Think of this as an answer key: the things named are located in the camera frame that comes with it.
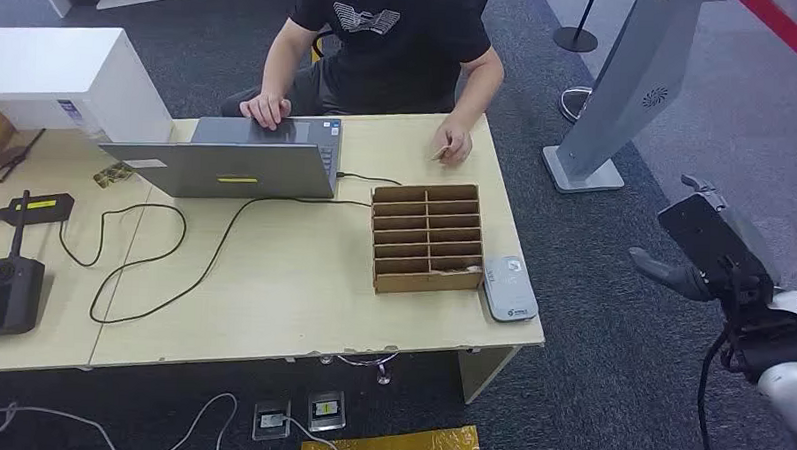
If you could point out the wooden desk side panel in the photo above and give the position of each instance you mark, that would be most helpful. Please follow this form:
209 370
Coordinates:
483 375

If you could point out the red strip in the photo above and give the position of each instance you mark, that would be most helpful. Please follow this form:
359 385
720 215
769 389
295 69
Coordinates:
783 28

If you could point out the grey laptop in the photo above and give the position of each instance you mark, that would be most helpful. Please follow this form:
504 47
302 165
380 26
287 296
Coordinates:
241 168

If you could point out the black remote controller with antenna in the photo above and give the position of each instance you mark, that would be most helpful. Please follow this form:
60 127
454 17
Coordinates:
5 296

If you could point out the floor socket with yellow label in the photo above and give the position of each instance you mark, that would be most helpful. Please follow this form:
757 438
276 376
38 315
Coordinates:
326 410

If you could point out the black power adapter yellow label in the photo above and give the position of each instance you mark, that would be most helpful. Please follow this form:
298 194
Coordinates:
34 207

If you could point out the person's left forearm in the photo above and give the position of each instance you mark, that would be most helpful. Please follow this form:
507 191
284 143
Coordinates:
479 94

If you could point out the person's left hand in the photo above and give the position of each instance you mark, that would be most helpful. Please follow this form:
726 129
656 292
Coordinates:
454 142

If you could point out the black stanchion post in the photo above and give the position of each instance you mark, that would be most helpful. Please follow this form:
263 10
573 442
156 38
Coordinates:
575 39

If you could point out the small black tripod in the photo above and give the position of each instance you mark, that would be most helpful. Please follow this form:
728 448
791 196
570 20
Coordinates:
13 158

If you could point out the right wrist camera on black bracket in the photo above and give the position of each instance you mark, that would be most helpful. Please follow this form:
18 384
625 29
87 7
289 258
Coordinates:
709 237

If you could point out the ID card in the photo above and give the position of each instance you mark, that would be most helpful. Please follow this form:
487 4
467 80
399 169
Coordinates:
439 153

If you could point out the yellow tape frame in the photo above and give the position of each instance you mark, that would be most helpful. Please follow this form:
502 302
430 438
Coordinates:
397 443

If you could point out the white cabinet box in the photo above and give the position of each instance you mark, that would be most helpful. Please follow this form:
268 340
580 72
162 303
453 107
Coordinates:
59 66

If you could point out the person's right hand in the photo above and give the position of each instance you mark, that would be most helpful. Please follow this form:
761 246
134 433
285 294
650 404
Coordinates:
266 109

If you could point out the person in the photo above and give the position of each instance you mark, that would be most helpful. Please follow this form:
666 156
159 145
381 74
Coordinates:
398 51

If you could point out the floor socket with white plug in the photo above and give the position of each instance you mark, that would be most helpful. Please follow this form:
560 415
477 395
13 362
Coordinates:
271 420

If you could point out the cardboard slot organizer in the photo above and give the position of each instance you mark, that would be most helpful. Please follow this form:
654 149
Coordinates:
403 283

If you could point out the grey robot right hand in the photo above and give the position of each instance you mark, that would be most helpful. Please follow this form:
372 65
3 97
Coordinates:
675 276

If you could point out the silver kiosk stand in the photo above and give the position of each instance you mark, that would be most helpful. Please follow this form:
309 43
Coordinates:
628 92

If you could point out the grey card reader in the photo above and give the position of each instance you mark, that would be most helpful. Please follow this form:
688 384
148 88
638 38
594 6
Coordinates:
509 290

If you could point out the chrome stanchion base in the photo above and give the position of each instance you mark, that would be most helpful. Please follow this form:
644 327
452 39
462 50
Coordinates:
570 103

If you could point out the person's right forearm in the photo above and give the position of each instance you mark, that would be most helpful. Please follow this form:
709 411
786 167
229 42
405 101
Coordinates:
276 73

